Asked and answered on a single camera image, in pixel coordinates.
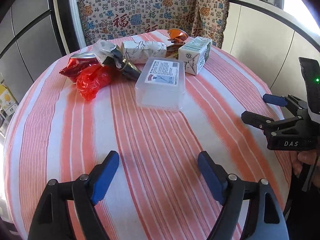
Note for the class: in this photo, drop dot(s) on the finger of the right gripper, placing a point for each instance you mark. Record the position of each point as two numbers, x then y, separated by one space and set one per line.
275 100
265 123

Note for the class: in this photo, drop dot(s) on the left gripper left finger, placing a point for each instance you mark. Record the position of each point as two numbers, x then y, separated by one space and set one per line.
52 220

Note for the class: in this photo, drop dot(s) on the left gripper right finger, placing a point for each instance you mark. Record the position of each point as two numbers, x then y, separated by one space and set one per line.
264 219

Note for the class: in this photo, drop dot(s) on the clear plastic floss box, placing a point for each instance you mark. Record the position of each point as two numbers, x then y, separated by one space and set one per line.
161 85

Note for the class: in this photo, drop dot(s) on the gold foil wrapper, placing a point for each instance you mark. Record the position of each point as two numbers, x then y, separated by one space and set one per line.
109 54

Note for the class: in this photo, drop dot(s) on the white kitchen cabinet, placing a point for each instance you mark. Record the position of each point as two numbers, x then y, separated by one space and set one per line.
269 41

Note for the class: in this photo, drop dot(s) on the person's right hand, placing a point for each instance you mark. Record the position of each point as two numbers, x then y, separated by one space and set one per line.
300 158

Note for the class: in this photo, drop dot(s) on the green white milk carton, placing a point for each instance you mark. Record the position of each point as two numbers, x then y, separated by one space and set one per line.
195 54

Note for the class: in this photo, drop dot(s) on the yellow cardboard box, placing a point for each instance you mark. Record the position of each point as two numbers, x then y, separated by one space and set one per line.
7 101

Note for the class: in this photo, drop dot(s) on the white floral paper package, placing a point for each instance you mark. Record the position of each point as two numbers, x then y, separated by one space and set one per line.
141 51

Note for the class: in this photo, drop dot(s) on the red plastic bag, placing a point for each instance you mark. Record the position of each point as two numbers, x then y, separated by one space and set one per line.
94 78

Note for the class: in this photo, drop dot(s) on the crushed red soda can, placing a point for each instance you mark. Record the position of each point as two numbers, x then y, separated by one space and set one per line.
77 63

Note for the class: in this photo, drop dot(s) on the grey refrigerator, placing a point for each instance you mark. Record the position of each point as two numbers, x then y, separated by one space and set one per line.
30 43

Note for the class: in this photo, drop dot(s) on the patterned fabric cover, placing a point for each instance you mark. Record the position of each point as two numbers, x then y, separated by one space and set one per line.
111 19

